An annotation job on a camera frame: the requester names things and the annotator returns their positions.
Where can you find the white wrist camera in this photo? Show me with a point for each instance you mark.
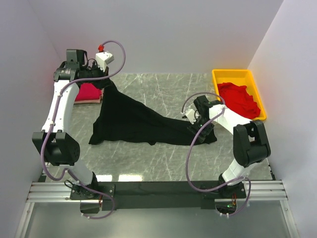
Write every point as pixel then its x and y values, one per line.
pixel 190 115
pixel 103 59

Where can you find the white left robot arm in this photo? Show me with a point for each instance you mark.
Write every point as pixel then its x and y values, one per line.
pixel 55 145

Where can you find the red t shirt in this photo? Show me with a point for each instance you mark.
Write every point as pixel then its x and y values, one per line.
pixel 238 100

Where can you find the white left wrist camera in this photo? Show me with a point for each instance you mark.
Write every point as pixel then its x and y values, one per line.
pixel 103 59

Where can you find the aluminium frame rail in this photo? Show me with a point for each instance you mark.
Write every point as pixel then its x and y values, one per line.
pixel 54 192

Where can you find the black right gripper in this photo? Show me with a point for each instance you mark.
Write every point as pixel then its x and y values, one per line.
pixel 201 138

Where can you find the folded magenta t shirt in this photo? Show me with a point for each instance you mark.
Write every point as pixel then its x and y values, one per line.
pixel 87 86

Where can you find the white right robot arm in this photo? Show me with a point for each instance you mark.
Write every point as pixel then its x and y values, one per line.
pixel 250 141

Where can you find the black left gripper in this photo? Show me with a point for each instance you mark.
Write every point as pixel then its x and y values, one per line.
pixel 102 73

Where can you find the yellow plastic bin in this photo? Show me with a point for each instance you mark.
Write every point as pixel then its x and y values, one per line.
pixel 239 77

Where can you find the black t shirt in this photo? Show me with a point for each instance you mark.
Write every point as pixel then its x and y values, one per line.
pixel 124 119

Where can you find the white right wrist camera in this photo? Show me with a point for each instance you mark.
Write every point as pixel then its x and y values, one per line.
pixel 190 115

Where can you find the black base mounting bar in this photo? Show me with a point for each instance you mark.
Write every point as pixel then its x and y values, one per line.
pixel 152 194

